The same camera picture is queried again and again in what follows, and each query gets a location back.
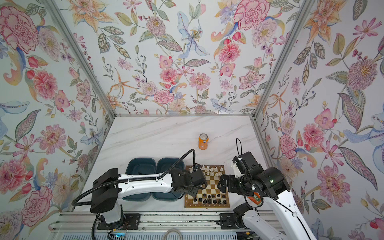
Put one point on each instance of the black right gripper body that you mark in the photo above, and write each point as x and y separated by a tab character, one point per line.
236	185

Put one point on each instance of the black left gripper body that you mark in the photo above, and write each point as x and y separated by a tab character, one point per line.
192	190

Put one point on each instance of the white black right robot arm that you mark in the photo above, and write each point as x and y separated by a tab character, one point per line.
272	188

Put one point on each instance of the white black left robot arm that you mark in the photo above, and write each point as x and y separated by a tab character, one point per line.
111	186

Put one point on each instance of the wooden chess board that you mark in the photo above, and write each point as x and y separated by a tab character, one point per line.
210	197

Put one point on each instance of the green snack packet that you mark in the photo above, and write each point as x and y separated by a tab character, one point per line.
256	198

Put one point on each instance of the orange soda can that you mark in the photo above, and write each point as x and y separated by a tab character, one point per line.
203	141

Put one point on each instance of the left teal plastic tray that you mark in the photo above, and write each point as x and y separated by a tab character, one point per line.
140	166

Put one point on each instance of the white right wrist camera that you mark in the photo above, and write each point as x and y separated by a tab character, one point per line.
237	172

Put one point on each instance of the aluminium mounting rail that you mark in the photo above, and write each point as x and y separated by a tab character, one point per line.
144	222

